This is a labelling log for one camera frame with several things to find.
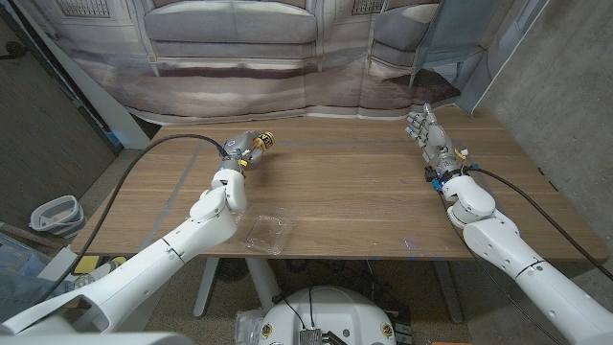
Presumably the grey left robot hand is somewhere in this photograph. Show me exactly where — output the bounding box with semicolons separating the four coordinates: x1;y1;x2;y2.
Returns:
218;129;269;173

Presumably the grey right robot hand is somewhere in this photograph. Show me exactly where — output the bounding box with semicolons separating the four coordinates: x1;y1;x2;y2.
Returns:
405;102;465;188

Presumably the yellow new driver bumper sticker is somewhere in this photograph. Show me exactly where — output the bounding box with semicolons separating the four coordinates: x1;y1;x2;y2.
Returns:
253;131;277;152

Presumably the clear plastic clamshell container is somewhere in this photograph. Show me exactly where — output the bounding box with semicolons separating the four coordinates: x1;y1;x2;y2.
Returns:
237;204;294;256

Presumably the printed sofa backdrop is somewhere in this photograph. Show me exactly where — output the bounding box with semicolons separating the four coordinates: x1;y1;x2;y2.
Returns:
11;0;552;127

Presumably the black round fan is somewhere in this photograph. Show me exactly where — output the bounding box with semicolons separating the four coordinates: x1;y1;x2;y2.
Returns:
216;258;249;285

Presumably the grey table leg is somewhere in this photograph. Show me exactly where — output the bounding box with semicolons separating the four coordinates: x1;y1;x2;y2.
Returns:
433;261;465;325

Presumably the clear plastic package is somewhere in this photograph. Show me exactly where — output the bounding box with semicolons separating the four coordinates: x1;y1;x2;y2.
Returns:
233;309;265;345

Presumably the white robot torso dome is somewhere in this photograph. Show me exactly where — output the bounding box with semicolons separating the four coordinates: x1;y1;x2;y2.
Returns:
257;286;397;345

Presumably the yellow black floor object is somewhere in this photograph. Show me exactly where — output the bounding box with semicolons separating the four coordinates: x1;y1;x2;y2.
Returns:
71;255;128;277

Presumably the grey white sneaker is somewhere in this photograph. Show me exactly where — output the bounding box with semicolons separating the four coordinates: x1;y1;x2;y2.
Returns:
71;262;121;291

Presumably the grey collapsible bucket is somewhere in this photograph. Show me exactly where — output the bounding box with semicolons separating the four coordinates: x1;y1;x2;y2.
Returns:
28;195;88;240

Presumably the blue plastic storage bin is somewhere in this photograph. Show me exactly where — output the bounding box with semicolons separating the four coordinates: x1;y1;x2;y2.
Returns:
0;233;52;274

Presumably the person's leg in jeans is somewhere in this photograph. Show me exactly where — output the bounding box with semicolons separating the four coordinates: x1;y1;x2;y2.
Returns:
0;271;73;323

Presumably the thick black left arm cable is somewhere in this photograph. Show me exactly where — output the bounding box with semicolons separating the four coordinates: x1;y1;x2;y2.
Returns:
35;133;229;306

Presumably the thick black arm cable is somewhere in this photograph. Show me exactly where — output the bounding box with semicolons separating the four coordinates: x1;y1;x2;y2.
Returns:
35;133;229;306
466;165;613;282

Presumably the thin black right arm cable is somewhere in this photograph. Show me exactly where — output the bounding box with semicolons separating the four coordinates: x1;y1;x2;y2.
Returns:
436;190;566;345

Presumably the white table leg frame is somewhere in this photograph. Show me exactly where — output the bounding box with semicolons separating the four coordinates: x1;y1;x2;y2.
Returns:
193;257;284;319

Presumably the white slanted post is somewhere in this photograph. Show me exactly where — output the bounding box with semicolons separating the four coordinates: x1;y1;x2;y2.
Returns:
13;0;152;150

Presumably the black floor cable bundle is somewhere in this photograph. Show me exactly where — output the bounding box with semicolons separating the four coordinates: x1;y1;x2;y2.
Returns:
363;261;413;345

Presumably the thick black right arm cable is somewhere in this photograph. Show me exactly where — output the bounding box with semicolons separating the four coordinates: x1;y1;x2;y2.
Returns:
466;165;613;282

